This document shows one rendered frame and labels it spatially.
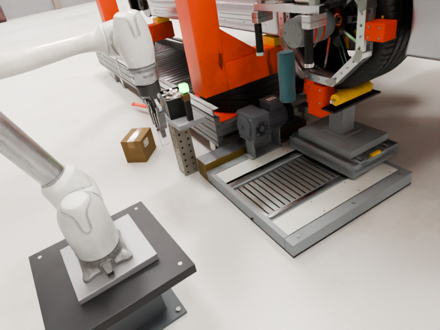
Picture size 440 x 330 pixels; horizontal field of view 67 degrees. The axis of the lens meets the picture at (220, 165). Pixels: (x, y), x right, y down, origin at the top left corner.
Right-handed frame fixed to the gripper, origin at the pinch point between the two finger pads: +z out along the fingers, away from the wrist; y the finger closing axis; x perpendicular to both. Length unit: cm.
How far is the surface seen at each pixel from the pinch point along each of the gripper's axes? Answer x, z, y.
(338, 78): 89, 9, -1
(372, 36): 89, -12, 15
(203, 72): 48, 5, -59
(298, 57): 94, 6, -33
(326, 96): 90, 21, -9
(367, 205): 83, 67, 26
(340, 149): 93, 50, -1
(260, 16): 70, -21, -31
